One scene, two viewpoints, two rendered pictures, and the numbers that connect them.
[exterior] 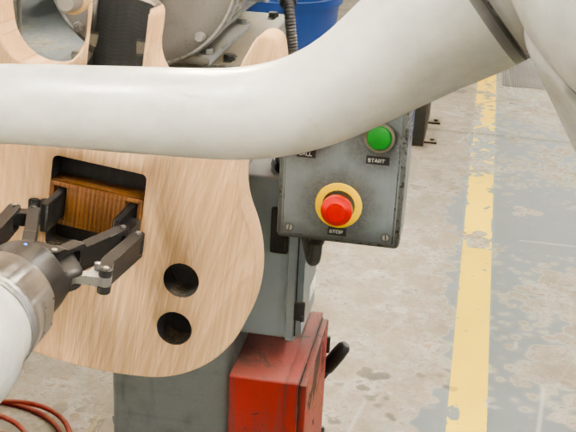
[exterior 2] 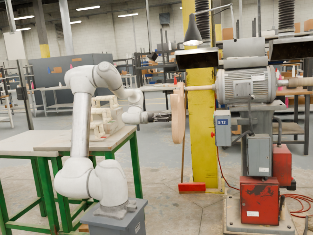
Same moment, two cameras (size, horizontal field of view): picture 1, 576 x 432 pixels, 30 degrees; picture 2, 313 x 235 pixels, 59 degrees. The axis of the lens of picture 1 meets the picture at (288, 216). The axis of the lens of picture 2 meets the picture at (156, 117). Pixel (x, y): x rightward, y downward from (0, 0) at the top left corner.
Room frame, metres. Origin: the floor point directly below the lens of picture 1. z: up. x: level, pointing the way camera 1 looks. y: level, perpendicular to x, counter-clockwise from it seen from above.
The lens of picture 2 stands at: (1.06, -1.80, 1.47)
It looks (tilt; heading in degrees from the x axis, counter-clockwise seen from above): 12 degrees down; 95
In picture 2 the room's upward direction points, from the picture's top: 5 degrees counter-clockwise
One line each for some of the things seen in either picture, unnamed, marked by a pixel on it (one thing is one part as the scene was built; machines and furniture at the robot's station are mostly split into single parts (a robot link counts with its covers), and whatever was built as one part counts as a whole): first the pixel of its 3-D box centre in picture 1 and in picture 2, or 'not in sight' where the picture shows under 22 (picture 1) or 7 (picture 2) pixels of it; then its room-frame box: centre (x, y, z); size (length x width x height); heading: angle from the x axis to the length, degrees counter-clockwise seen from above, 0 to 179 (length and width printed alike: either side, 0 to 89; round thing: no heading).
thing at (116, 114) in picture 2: not in sight; (106, 118); (0.41, 0.50, 1.02); 0.27 x 0.15 x 0.17; 170
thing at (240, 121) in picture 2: not in sight; (247, 121); (1.50, 0.05, 1.02); 0.13 x 0.04 x 0.04; 170
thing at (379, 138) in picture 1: (380, 136); not in sight; (1.27, -0.11, 1.07); 0.03 x 0.01 x 0.03; 80
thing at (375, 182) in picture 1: (333, 161); (234, 130); (1.39, -0.06, 0.99); 0.24 x 0.21 x 0.26; 170
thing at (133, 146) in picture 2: not in sight; (137, 178); (0.63, 0.49, 0.45); 0.05 x 0.05 x 0.90; 80
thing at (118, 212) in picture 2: not in sight; (117, 204); (0.69, -0.45, 0.73); 0.22 x 0.18 x 0.06; 163
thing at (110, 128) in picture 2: not in sight; (98, 127); (0.38, 0.35, 0.98); 0.27 x 0.16 x 0.09; 170
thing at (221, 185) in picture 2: not in sight; (206, 183); (1.30, 1.23, 0.02); 0.40 x 0.40 x 0.02; 80
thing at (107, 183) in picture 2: not in sight; (109, 180); (0.66, -0.45, 0.87); 0.18 x 0.16 x 0.22; 175
